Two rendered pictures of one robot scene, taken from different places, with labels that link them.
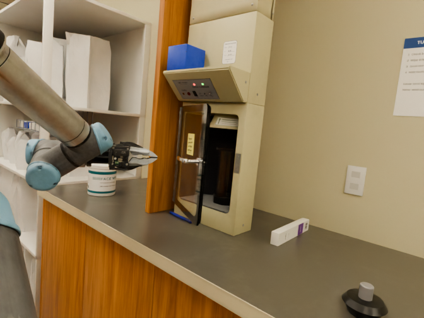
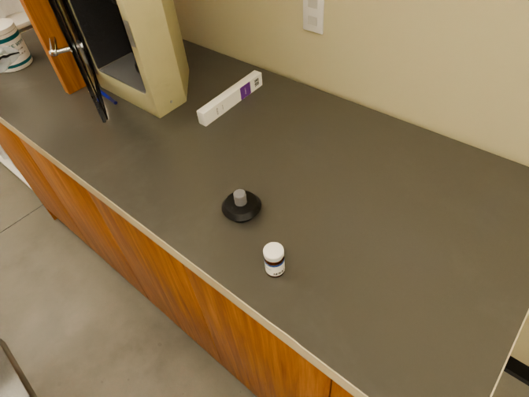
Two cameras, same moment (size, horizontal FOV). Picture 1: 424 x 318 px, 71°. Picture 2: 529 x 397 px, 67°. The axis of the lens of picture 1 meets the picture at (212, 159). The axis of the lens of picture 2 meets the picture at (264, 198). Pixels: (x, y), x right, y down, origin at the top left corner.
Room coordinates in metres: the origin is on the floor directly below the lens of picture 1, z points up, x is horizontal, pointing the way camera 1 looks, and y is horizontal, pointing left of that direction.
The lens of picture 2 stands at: (0.01, -0.46, 1.64)
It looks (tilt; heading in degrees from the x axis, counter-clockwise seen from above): 47 degrees down; 4
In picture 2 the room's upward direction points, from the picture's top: 6 degrees counter-clockwise
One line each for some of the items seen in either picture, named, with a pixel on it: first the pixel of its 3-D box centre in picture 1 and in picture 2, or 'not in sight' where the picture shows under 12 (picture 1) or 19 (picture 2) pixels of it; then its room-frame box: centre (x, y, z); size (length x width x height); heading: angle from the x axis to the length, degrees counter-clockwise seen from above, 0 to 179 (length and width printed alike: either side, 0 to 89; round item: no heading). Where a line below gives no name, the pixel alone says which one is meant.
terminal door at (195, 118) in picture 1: (188, 159); (72, 35); (1.07, 0.08, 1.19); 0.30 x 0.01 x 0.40; 22
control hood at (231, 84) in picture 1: (202, 86); not in sight; (1.08, 0.06, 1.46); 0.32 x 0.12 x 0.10; 49
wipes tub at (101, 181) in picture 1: (102, 178); (5, 45); (1.43, 0.53, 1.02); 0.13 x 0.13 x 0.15
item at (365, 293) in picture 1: (365, 298); (241, 202); (0.62, -0.37, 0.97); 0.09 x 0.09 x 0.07
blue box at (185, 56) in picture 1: (185, 60); not in sight; (1.14, 0.13, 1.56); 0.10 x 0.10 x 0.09; 49
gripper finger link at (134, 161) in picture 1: (143, 162); (2, 65); (0.93, 0.22, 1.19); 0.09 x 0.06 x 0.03; 112
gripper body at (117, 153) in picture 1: (108, 156); not in sight; (0.89, 0.31, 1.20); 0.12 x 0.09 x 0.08; 112
